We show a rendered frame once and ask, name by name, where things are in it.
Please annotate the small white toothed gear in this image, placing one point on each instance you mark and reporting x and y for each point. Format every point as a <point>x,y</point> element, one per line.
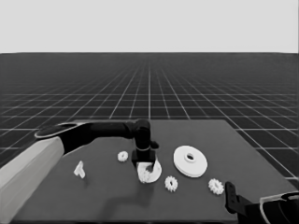
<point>212,186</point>
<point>142,177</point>
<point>120,157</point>
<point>168,184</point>

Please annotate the large thick white disc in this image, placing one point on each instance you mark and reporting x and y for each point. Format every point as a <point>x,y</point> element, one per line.
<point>199,164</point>

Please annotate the white round carrier with pins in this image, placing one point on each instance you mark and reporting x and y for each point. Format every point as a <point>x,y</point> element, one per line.
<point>157,174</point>

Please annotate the small white T-shaped piece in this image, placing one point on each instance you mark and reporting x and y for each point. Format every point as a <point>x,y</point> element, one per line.
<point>80,170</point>

